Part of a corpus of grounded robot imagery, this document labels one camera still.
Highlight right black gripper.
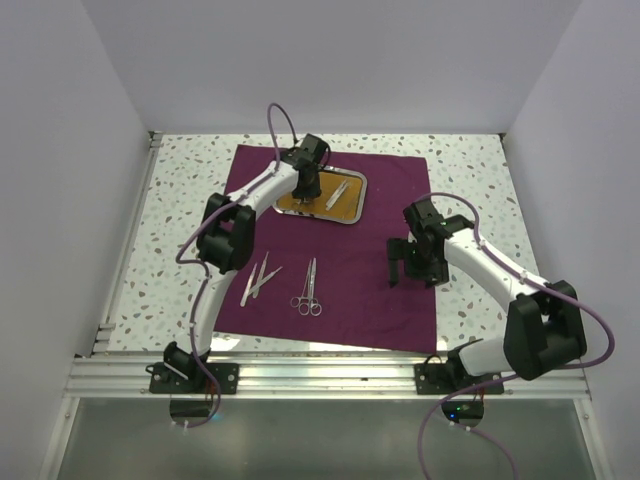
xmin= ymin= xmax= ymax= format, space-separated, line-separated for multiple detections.
xmin=388 ymin=237 xmax=449 ymax=289

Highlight steel tweezers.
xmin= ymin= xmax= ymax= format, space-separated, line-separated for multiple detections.
xmin=325 ymin=180 xmax=350 ymax=211

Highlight purple cloth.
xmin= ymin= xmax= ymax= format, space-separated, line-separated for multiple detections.
xmin=215 ymin=152 xmax=437 ymax=354

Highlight steel surgical scissors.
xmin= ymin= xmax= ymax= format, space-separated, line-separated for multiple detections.
xmin=298 ymin=257 xmax=324 ymax=317

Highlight steel scalpel handle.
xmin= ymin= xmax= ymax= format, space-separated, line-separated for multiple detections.
xmin=240 ymin=263 xmax=257 ymax=308
xmin=251 ymin=252 xmax=282 ymax=298

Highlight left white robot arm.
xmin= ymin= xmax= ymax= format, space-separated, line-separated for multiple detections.
xmin=163 ymin=134 xmax=331 ymax=393

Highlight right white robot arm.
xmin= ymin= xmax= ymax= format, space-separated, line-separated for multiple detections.
xmin=387 ymin=199 xmax=587 ymax=393

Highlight steel instrument tray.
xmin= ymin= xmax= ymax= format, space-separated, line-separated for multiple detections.
xmin=273 ymin=167 xmax=369 ymax=226

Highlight tan wax pad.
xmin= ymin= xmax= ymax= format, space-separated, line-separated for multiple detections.
xmin=278 ymin=172 xmax=364 ymax=221

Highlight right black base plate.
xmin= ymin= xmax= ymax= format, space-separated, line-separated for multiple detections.
xmin=414 ymin=362 xmax=504 ymax=395

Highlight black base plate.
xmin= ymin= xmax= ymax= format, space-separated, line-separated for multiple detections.
xmin=145 ymin=362 xmax=240 ymax=395
xmin=414 ymin=362 xmax=504 ymax=395

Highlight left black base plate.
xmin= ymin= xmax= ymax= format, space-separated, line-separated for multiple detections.
xmin=145 ymin=362 xmax=240 ymax=395

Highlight left side aluminium rail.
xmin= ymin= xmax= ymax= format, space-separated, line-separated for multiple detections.
xmin=89 ymin=131 xmax=164 ymax=356

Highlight aluminium frame rail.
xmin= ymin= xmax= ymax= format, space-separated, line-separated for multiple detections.
xmin=64 ymin=352 xmax=589 ymax=399

